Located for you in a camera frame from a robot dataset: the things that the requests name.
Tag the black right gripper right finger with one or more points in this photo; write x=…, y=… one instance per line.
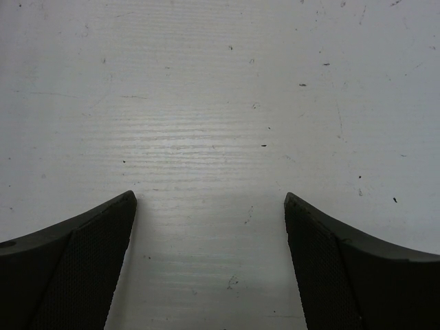
x=348, y=279

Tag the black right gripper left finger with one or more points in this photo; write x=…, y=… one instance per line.
x=64, y=276

